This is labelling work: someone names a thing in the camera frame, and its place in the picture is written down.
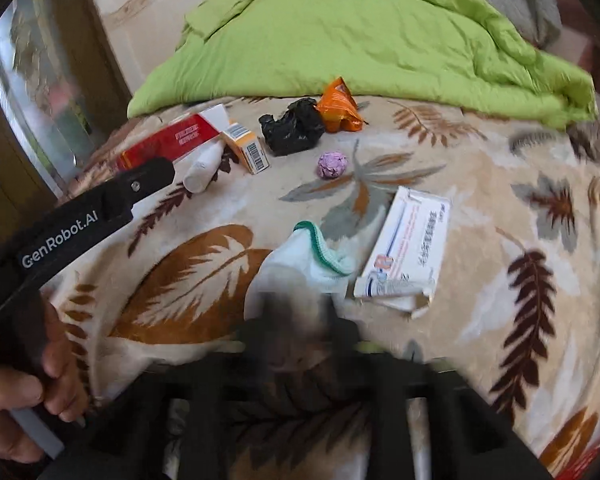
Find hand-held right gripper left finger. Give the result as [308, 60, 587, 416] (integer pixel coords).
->
[45, 295, 293, 480]

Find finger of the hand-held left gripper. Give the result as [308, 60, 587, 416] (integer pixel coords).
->
[102, 156, 177, 223]

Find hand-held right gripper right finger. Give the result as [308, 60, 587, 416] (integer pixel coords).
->
[295, 295, 551, 480]

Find white sock with green cuff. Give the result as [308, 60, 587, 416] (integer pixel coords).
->
[243, 220, 361, 351]

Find long red carton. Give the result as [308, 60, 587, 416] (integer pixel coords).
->
[117, 104, 231, 171]

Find small white bottle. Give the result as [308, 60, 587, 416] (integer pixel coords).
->
[184, 139, 227, 193]

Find orange carton box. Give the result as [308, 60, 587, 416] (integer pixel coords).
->
[221, 121, 271, 175]

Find white medicine box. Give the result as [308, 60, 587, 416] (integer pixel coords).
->
[354, 186, 452, 318]

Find black plastic bag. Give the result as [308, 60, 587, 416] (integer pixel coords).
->
[258, 98, 326, 157]

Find purple paper ball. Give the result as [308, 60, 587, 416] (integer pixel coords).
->
[317, 151, 350, 180]

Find orange snack wrapper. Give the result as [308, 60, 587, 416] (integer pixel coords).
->
[316, 76, 370, 133]

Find red plastic basket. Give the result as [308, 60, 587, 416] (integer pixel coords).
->
[555, 447, 600, 480]

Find person's left hand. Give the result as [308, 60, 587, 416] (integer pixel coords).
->
[0, 300, 88, 463]

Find stained glass door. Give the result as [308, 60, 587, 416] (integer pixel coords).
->
[0, 0, 131, 201]

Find green quilt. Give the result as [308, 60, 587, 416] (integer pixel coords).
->
[126, 0, 598, 131]

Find brown sofa headboard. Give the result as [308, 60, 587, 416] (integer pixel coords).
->
[552, 0, 600, 68]

